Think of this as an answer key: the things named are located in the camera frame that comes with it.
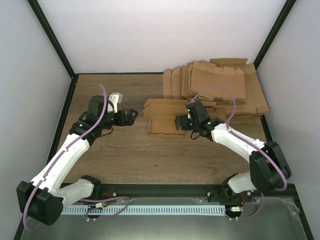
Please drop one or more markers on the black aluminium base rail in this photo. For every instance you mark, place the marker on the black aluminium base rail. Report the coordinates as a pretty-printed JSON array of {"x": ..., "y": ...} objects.
[{"x": 159, "y": 190}]

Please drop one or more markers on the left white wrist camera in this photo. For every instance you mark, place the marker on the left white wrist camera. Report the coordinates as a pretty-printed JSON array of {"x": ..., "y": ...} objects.
[{"x": 113, "y": 101}]

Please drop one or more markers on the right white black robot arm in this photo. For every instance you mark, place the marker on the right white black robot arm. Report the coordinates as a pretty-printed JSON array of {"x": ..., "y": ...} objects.
[{"x": 268, "y": 167}]

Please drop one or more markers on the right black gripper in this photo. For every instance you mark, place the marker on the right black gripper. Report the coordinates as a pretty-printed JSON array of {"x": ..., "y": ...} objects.
[{"x": 178, "y": 123}]

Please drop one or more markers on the black frame post left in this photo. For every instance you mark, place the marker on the black frame post left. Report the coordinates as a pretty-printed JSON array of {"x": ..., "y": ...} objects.
[{"x": 42, "y": 19}]

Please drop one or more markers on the clear plastic sheet cover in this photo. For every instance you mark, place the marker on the clear plastic sheet cover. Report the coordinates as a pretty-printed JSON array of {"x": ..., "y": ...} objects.
[{"x": 278, "y": 220}]

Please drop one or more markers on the brown cardboard box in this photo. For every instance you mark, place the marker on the brown cardboard box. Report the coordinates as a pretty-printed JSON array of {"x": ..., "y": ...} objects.
[{"x": 161, "y": 114}]

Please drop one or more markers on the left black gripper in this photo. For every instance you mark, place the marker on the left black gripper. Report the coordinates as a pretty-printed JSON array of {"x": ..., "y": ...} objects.
[{"x": 130, "y": 112}]

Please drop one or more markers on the black frame post right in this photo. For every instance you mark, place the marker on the black frame post right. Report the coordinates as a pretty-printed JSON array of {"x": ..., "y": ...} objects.
[{"x": 276, "y": 27}]

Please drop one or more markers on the light blue slotted cable duct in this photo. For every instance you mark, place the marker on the light blue slotted cable duct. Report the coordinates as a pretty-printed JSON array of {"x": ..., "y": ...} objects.
[{"x": 149, "y": 210}]

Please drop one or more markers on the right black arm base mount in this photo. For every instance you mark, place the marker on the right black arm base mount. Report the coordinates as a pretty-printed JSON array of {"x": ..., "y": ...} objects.
[{"x": 223, "y": 194}]

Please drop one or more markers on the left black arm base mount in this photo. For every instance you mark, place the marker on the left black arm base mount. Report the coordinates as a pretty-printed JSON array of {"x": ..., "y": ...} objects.
[{"x": 102, "y": 194}]

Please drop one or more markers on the black frame post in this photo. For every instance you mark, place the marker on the black frame post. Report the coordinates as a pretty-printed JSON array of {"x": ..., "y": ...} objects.
[
  {"x": 276, "y": 27},
  {"x": 42, "y": 19}
]

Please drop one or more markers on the stack of flat cardboard blanks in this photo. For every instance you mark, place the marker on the stack of flat cardboard blanks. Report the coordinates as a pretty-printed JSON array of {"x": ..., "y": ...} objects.
[{"x": 228, "y": 85}]

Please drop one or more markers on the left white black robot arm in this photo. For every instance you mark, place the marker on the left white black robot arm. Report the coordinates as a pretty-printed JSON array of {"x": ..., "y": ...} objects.
[{"x": 43, "y": 198}]

